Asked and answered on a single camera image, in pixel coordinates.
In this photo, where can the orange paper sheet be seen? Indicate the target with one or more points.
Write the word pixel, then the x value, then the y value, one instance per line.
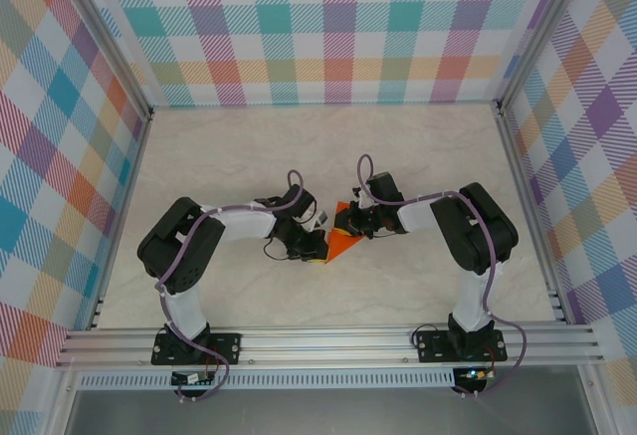
pixel 343 246

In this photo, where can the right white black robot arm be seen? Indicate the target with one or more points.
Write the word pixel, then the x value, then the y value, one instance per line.
pixel 418 216

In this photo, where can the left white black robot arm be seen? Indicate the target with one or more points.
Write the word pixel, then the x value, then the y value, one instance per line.
pixel 246 223

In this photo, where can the grey metal sheet panel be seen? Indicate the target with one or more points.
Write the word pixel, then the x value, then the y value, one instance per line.
pixel 323 415

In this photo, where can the black circuit board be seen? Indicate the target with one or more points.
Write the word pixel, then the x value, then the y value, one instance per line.
pixel 191 378

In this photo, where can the circuit board with green light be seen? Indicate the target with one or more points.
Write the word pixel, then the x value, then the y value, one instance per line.
pixel 475 374

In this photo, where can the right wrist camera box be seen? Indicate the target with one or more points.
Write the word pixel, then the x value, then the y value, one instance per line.
pixel 385 187

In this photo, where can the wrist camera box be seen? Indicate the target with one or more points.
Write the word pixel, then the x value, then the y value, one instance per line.
pixel 302 201
pixel 385 187

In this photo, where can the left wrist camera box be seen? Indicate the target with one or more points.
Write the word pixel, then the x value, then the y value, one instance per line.
pixel 302 201

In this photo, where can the aluminium mounting rail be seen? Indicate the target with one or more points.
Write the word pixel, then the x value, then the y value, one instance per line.
pixel 323 345

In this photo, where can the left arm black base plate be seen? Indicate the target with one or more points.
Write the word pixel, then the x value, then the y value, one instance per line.
pixel 229 343

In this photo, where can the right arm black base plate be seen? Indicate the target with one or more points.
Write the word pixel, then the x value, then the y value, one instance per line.
pixel 433 348

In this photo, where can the aluminium table side rail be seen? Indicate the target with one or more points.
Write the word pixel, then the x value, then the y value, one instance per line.
pixel 515 156
pixel 121 216

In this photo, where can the aluminium frame post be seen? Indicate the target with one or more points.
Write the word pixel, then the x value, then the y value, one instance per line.
pixel 541 32
pixel 107 32

